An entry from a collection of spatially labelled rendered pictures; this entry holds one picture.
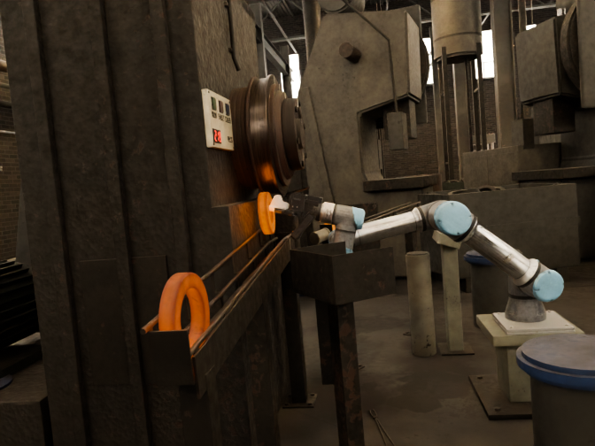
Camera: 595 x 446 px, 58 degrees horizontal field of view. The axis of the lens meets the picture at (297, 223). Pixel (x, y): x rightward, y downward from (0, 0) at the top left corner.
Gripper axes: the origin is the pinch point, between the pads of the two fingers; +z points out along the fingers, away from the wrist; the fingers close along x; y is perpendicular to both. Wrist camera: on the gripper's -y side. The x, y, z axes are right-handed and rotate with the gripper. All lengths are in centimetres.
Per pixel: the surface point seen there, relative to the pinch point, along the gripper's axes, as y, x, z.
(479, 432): -64, 3, -88
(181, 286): -8, 93, -4
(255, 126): 28.3, 1.9, 8.1
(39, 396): -78, 23, 65
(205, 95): 34.2, 26.5, 19.5
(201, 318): -17, 83, -6
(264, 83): 44.5, -7.7, 9.5
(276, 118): 32.6, -4.1, 2.2
